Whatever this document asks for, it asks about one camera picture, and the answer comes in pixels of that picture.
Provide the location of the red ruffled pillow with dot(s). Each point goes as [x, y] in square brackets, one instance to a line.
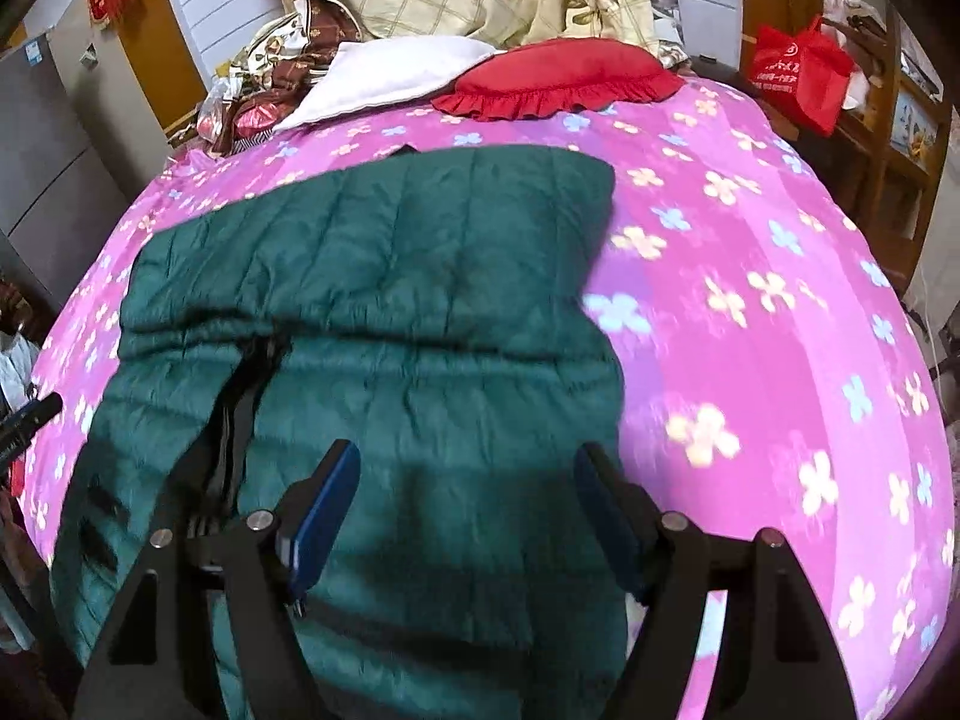
[562, 79]

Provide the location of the grey refrigerator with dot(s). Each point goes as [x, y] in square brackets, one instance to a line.
[52, 165]

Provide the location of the wooden door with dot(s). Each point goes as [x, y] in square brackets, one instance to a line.
[161, 60]

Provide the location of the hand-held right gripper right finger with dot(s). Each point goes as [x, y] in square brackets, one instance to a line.
[611, 525]

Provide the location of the brown floral blanket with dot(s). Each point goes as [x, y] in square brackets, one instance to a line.
[285, 60]

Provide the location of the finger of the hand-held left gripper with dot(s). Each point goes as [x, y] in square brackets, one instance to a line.
[30, 424]

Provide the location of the wooden shelf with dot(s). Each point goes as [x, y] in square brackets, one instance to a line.
[892, 142]

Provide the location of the pink floral bedsheet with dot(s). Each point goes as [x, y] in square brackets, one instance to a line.
[750, 315]

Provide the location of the white plastic bag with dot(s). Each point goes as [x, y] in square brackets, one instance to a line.
[15, 367]

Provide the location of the red shopping bag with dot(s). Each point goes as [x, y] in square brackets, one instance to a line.
[795, 75]

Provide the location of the white pillow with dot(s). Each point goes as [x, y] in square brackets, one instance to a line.
[375, 79]

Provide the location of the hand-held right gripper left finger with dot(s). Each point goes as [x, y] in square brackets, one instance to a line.
[322, 517]

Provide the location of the dark green puffer jacket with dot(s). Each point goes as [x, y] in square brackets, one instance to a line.
[420, 300]

